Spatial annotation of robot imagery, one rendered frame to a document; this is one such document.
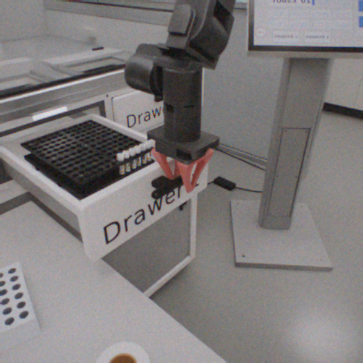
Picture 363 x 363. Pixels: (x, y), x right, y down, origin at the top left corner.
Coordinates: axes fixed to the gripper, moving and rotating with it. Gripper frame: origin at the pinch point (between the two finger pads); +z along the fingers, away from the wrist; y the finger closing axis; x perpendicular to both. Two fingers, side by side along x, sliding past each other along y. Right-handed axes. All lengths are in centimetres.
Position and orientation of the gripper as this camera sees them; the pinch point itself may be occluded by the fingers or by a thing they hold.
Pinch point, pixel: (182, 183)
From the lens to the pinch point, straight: 56.5
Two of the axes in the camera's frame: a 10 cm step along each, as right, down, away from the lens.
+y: -7.5, -3.5, 5.6
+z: 0.0, 8.5, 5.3
